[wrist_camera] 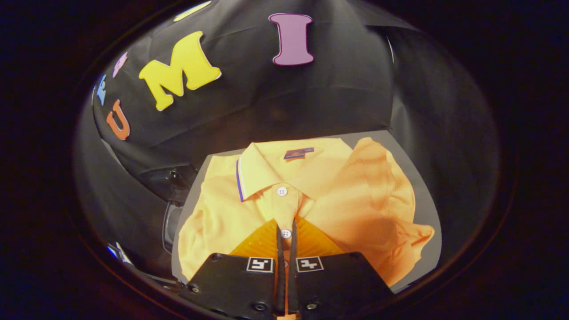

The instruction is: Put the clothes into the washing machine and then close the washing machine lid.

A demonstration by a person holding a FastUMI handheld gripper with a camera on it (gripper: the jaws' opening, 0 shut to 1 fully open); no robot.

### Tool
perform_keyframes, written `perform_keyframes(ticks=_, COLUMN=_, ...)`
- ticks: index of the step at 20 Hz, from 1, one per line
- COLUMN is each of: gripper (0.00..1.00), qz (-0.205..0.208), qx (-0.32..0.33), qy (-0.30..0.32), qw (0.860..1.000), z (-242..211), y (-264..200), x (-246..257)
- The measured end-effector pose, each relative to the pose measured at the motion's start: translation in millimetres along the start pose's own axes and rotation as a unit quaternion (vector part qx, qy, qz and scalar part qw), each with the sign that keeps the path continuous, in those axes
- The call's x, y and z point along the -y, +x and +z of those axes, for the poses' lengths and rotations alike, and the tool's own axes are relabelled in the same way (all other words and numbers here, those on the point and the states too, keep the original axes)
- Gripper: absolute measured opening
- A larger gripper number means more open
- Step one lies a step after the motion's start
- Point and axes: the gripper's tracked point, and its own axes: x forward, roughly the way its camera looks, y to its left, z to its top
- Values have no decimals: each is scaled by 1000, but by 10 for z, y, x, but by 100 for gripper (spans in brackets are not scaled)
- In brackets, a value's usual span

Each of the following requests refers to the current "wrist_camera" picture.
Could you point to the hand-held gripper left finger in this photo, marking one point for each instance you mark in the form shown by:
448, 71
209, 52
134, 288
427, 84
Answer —
235, 284

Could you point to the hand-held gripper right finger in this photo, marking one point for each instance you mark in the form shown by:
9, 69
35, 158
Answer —
338, 284

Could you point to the grey washing machine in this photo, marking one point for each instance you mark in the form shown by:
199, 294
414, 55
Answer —
172, 226

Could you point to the yellow-orange polo shirt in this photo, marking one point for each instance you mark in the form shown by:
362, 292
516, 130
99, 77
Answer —
346, 195

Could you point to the beige cabinet with dark top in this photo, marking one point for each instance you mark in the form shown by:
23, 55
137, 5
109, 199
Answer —
424, 209

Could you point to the black backdrop cloth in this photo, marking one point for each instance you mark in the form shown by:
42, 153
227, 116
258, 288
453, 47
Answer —
320, 98

